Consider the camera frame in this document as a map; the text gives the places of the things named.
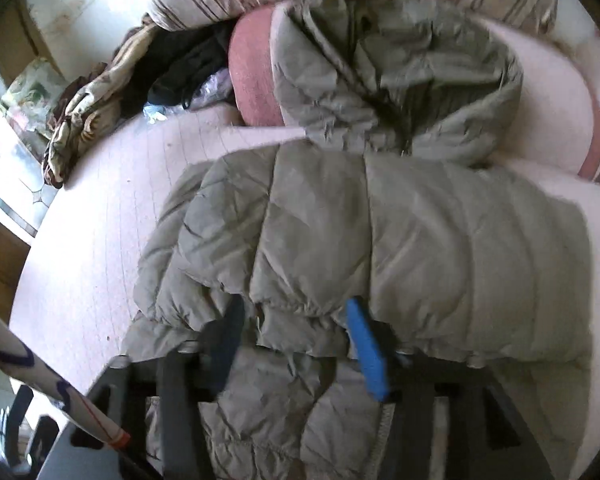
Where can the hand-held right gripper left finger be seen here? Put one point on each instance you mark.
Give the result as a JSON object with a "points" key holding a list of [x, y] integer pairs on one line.
{"points": [[226, 342]]}

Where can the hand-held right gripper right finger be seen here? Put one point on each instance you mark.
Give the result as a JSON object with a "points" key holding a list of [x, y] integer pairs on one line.
{"points": [[367, 355]]}

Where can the olive puffer jacket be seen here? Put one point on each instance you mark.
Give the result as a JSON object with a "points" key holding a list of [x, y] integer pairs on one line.
{"points": [[405, 240]]}

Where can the pink quilted bed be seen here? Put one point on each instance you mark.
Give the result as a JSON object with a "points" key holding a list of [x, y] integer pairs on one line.
{"points": [[105, 210]]}

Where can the clear plastic bag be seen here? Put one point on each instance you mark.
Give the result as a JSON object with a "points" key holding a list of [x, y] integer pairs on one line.
{"points": [[215, 87]]}

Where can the pink bolster cushion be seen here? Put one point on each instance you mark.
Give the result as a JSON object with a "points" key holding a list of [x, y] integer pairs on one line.
{"points": [[252, 77]]}

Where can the black garment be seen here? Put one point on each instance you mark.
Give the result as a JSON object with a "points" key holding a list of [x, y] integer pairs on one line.
{"points": [[190, 67]]}

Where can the brown floral blanket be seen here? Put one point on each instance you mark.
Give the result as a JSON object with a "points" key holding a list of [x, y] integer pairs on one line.
{"points": [[90, 100]]}

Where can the floral cushion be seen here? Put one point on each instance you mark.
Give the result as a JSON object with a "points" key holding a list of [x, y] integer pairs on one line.
{"points": [[30, 91]]}

